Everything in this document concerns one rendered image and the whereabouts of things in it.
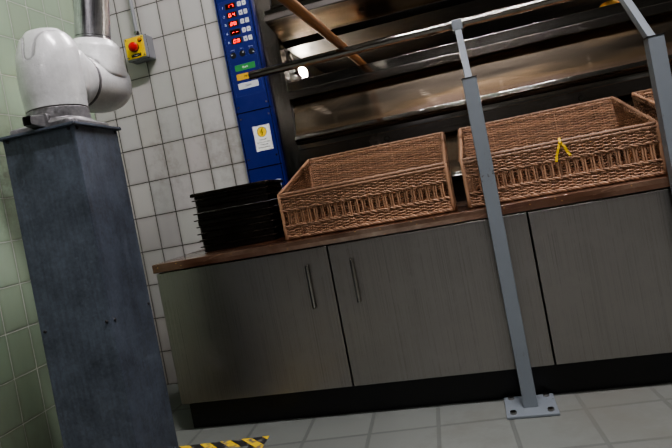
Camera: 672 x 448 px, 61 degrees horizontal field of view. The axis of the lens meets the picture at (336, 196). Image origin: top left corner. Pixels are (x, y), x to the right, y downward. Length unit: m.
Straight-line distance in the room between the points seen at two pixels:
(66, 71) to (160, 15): 1.08
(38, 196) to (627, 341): 1.62
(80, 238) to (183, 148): 1.09
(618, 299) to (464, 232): 0.46
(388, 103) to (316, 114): 0.30
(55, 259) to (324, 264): 0.75
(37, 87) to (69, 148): 0.18
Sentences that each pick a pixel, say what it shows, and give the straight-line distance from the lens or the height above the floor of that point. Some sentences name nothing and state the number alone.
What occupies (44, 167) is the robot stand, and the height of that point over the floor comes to 0.90.
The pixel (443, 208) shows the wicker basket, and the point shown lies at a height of 0.59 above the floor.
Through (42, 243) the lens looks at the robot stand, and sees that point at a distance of 1.61.
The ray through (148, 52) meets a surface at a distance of 2.60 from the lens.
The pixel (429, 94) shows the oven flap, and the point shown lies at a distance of 2.26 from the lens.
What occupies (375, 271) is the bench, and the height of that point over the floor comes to 0.44.
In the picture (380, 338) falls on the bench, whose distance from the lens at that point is 1.80.
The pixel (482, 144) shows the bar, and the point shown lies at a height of 0.76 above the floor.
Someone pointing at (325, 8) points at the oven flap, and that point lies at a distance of 2.26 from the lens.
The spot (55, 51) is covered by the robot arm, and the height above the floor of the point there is 1.19.
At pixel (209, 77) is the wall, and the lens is 2.51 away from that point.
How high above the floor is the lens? 0.72
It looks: 1 degrees down
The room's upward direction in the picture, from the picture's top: 11 degrees counter-clockwise
